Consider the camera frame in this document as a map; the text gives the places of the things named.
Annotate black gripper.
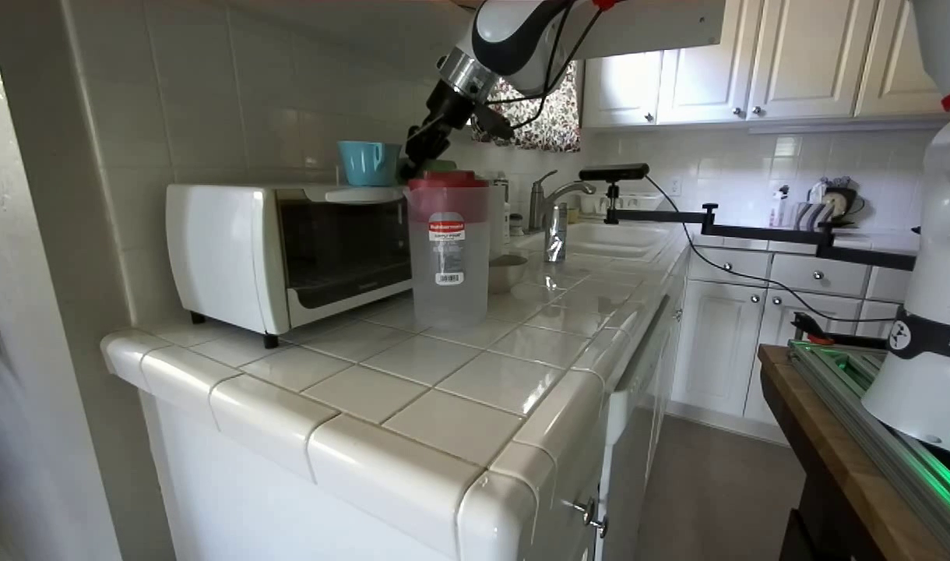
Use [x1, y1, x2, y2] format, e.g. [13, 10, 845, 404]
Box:
[397, 78, 480, 178]

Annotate white toaster oven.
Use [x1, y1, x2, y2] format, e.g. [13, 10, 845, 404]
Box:
[161, 182, 417, 352]

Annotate blue cup white dots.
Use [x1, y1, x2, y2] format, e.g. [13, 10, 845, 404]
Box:
[333, 139, 406, 191]

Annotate clear pitcher red lid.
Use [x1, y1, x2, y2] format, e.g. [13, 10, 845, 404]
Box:
[406, 170, 494, 333]

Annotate chrome kitchen faucet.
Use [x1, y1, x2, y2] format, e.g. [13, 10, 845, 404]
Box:
[524, 170, 591, 238]

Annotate white base cabinets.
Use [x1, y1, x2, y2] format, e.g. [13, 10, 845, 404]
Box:
[667, 246, 920, 445]

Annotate metal cabinet latch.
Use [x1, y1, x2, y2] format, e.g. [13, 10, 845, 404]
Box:
[556, 492, 614, 542]

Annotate dish rack with dishes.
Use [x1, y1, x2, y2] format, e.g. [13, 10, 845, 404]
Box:
[773, 176, 865, 238]

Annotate black red clamp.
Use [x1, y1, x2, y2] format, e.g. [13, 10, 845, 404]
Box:
[788, 308, 897, 352]

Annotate wooden table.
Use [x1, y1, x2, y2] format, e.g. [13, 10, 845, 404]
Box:
[758, 344, 950, 561]

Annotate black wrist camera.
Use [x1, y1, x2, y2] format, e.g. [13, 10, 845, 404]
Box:
[467, 103, 518, 148]

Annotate black camera on stand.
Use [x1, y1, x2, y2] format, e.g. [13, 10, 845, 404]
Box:
[576, 162, 653, 227]

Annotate black camera cable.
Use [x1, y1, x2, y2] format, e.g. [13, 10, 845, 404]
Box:
[642, 172, 903, 328]

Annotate white wall cabinets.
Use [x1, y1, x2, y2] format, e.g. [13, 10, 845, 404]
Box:
[580, 0, 950, 136]

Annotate aluminium rail green strip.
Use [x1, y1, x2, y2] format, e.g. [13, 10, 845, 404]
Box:
[785, 338, 950, 555]

